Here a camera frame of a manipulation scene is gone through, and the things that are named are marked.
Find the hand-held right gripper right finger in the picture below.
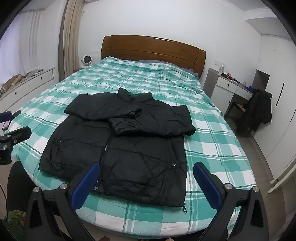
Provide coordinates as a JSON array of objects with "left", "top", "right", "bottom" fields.
[{"left": 193, "top": 162, "right": 270, "bottom": 241}]

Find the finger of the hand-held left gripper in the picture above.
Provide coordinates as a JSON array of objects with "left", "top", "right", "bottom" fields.
[
  {"left": 0, "top": 111, "right": 22, "bottom": 131},
  {"left": 3, "top": 127, "right": 32, "bottom": 145}
]

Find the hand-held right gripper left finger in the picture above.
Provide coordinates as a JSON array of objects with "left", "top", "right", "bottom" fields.
[{"left": 23, "top": 162, "right": 100, "bottom": 241}]

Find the black puffer jacket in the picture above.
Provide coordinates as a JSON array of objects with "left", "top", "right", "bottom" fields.
[{"left": 38, "top": 88, "right": 196, "bottom": 212}]

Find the beige crumpled cloth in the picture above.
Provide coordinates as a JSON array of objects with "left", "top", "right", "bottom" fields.
[{"left": 0, "top": 68, "right": 44, "bottom": 93}]

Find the person's black trouser leg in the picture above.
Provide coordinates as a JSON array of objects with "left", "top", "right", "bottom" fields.
[{"left": 6, "top": 161, "right": 37, "bottom": 209}]

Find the white drawer cabinet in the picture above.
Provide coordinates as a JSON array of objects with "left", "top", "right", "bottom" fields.
[{"left": 0, "top": 67, "right": 56, "bottom": 114}]

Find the green patterned cloth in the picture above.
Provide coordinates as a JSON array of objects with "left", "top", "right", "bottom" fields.
[{"left": 3, "top": 204, "right": 25, "bottom": 241}]

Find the white sheer curtain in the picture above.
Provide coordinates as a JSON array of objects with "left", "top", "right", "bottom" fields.
[{"left": 0, "top": 9, "right": 65, "bottom": 81}]

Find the wooden chair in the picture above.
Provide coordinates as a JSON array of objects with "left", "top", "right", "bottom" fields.
[{"left": 224, "top": 101, "right": 252, "bottom": 137}]

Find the beige curtain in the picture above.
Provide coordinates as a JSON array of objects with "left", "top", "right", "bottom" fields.
[{"left": 59, "top": 0, "right": 84, "bottom": 81}]

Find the black coat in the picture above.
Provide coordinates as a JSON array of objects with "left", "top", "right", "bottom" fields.
[{"left": 239, "top": 89, "right": 273, "bottom": 137}]

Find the small white fan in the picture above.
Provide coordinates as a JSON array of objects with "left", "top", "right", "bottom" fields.
[{"left": 80, "top": 54, "right": 93, "bottom": 69}]

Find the white bedside desk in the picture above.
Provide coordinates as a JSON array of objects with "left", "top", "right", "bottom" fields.
[{"left": 203, "top": 68, "right": 273, "bottom": 116}]

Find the white wardrobe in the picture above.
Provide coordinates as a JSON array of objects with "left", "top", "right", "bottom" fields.
[{"left": 245, "top": 19, "right": 296, "bottom": 193}]

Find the green plaid bed blanket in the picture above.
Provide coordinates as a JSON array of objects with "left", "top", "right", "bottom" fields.
[{"left": 10, "top": 56, "right": 257, "bottom": 240}]

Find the wooden bed headboard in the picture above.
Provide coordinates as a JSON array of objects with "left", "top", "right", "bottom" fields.
[{"left": 101, "top": 35, "right": 207, "bottom": 80}]

